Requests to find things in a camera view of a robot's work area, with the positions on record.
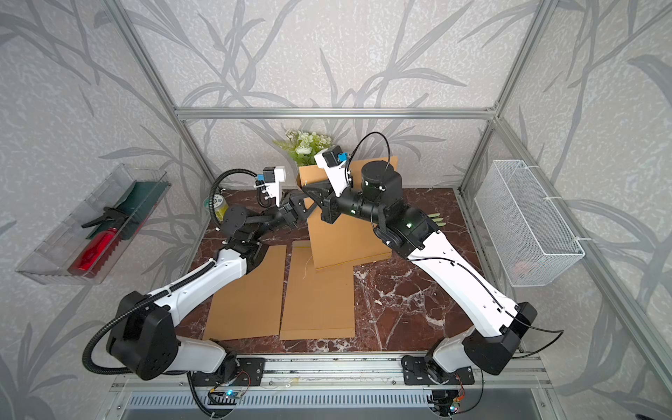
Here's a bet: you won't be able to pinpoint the brown file bag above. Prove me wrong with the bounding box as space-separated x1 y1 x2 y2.
203 245 287 341
297 159 392 272
279 241 355 341

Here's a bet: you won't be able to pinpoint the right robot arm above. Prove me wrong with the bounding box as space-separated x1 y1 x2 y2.
302 145 537 384

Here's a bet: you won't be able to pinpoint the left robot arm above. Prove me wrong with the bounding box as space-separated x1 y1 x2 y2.
82 167 313 419

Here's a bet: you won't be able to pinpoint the green plant white flowers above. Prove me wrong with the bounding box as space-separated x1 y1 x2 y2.
274 129 333 167

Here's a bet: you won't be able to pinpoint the green garden fork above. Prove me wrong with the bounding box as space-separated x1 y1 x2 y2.
429 213 446 228

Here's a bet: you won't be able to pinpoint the dark green cloth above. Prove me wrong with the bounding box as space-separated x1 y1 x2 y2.
82 181 170 241

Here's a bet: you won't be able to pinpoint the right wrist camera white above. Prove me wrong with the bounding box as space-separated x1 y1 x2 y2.
314 145 352 197

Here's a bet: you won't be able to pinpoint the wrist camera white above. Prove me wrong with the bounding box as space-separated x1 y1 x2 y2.
255 166 286 208
314 145 352 197

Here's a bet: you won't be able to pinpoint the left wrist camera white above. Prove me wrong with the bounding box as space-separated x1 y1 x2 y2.
255 166 286 208

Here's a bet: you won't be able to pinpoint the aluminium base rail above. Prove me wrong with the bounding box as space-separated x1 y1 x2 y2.
108 351 553 392

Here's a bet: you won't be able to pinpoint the white wire mesh basket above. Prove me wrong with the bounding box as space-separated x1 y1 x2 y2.
475 159 585 288

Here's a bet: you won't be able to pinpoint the clear plastic wall tray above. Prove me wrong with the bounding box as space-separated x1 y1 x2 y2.
16 164 171 285

